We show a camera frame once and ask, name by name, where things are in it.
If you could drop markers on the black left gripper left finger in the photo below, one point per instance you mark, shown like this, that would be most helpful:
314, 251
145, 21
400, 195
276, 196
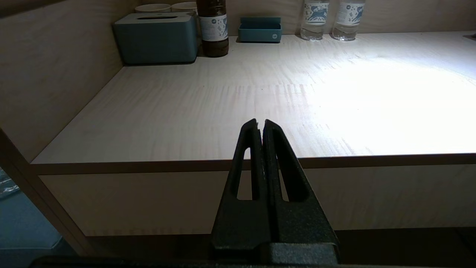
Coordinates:
241, 223

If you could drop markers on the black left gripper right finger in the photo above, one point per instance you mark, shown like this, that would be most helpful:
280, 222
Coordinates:
301, 223

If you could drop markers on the small blue plastic tray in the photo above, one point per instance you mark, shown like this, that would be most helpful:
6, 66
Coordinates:
260, 35

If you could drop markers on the dark tea bottle white label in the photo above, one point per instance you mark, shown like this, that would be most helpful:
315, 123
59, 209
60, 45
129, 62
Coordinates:
214, 30

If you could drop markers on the blue-grey tissue box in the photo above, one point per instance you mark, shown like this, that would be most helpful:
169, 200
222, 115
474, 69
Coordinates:
156, 41

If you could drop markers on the clear water bottle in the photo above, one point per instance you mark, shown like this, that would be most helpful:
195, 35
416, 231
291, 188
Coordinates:
348, 18
315, 18

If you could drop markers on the white ceramic cup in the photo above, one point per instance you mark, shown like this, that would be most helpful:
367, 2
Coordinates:
152, 7
184, 6

